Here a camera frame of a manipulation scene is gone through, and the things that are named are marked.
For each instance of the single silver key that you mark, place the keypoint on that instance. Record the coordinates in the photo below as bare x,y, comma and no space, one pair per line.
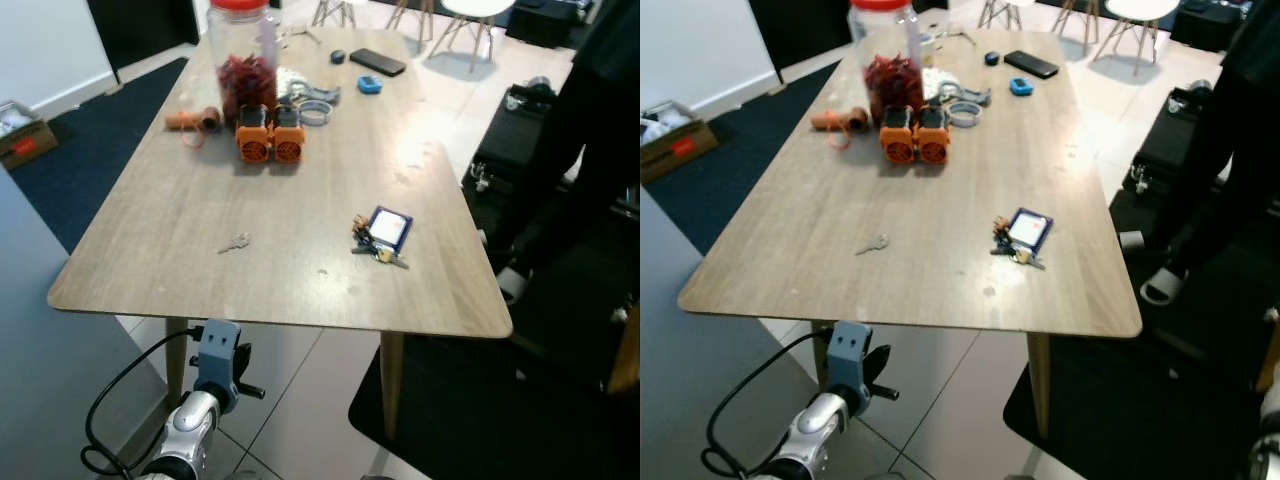
238,241
877,242

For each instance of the keys with blue card holder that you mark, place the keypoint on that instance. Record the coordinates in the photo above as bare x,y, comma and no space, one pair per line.
1030,228
390,228

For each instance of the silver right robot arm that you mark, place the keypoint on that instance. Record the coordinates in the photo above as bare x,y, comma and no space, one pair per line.
1268,440

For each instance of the light wooden table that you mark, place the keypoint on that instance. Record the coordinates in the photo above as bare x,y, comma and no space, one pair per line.
300,180
940,180

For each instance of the orange black fan unit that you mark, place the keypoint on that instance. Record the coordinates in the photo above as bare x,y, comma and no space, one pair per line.
288,142
932,144
254,140
898,142

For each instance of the black floor mat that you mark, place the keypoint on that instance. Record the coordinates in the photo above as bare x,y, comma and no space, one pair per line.
1130,420
480,420

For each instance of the dark blue carpet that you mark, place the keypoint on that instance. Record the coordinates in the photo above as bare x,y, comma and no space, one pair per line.
760,150
100,150

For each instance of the brown cardboard roll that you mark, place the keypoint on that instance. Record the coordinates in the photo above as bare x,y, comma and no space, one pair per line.
835,120
190,119

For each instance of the wooden crate white trim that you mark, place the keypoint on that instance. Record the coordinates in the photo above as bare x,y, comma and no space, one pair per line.
628,360

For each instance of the grey plastic clamp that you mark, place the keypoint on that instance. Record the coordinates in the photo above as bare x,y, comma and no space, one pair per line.
975,94
325,93

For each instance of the white cloth bundle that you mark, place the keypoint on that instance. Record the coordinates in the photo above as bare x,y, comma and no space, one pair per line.
292,80
938,81

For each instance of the cardboard box red label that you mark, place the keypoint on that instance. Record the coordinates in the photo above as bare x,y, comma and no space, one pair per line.
680,150
25,145

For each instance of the small blue round case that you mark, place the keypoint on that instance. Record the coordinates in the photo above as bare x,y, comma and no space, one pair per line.
370,85
1021,86

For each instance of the clear jar of red chillies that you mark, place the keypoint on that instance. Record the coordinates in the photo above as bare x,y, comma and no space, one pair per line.
885,40
243,40

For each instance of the black smartphone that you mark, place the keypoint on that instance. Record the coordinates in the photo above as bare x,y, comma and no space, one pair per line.
1031,64
378,62

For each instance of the black cabinet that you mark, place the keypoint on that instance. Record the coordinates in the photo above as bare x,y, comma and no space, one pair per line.
140,30
800,30

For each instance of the black equipment case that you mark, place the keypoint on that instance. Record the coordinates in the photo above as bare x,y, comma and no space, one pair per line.
1165,135
510,130

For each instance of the white chair wooden legs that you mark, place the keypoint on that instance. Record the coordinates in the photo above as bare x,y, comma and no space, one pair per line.
475,8
335,8
1000,8
1140,8
1075,10
408,10

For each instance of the person in black clothes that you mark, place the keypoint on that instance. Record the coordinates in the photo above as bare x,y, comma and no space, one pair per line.
590,110
1230,110

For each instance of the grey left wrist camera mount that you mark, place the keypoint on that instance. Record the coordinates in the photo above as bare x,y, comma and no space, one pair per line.
850,360
217,360

